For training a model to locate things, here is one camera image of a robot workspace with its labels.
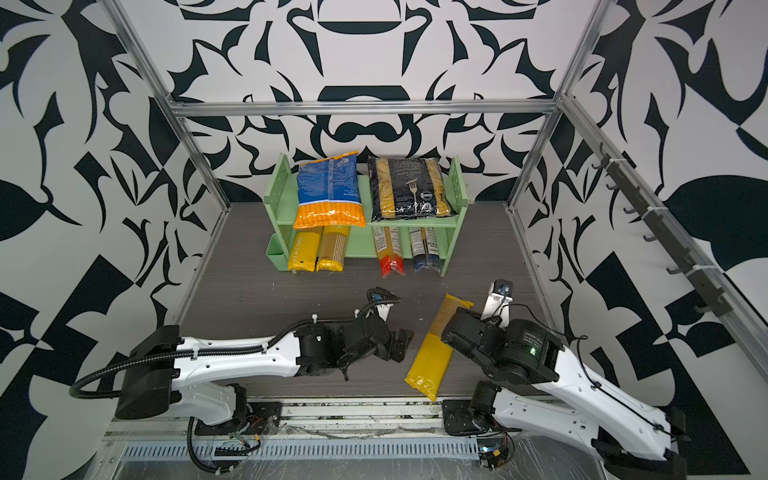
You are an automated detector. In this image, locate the brown cardboard pasta box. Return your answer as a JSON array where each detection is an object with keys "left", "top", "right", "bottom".
[{"left": 405, "top": 294, "right": 474, "bottom": 402}]

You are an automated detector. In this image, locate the grey blue spaghetti pack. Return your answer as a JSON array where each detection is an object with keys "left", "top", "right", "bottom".
[{"left": 409, "top": 227, "right": 442, "bottom": 272}]

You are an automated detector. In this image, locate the red spaghetti pack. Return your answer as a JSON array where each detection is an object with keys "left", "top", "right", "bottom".
[{"left": 373, "top": 227, "right": 405, "bottom": 277}]

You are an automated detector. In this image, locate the yellow Pastatime spaghetti bag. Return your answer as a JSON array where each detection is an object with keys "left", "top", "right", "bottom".
[{"left": 316, "top": 226, "right": 351, "bottom": 272}]

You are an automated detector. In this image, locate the black penne pasta bag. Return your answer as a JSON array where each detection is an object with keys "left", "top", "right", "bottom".
[{"left": 367, "top": 157, "right": 455, "bottom": 221}]

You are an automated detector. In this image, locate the blue orange pasta bag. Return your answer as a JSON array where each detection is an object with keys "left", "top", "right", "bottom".
[{"left": 293, "top": 151, "right": 367, "bottom": 230}]

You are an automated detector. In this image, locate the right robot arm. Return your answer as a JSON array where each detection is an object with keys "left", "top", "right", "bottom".
[{"left": 441, "top": 308, "right": 688, "bottom": 479}]

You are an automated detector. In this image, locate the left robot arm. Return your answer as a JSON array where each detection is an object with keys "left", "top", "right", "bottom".
[{"left": 69, "top": 311, "right": 413, "bottom": 431}]

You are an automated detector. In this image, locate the green two-tier shelf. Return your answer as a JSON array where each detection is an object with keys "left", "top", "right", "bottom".
[{"left": 263, "top": 154, "right": 470, "bottom": 276}]

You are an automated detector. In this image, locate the small electronics board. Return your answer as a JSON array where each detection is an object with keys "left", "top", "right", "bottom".
[{"left": 477, "top": 435, "right": 516, "bottom": 470}]

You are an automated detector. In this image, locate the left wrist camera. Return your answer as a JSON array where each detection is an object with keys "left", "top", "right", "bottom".
[{"left": 360, "top": 287, "right": 401, "bottom": 321}]

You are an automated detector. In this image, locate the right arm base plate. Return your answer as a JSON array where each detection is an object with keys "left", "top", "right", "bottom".
[{"left": 441, "top": 399, "right": 521, "bottom": 436}]

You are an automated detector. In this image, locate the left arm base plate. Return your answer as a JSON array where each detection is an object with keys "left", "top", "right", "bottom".
[{"left": 194, "top": 401, "right": 283, "bottom": 436}]

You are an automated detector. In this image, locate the white cable duct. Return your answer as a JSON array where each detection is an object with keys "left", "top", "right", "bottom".
[{"left": 121, "top": 437, "right": 479, "bottom": 461}]

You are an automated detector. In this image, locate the wall hook rail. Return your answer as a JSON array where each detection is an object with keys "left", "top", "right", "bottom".
[{"left": 594, "top": 144, "right": 734, "bottom": 318}]

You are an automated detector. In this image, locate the aluminium frame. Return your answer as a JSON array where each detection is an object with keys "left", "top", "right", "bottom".
[{"left": 103, "top": 1, "right": 767, "bottom": 375}]

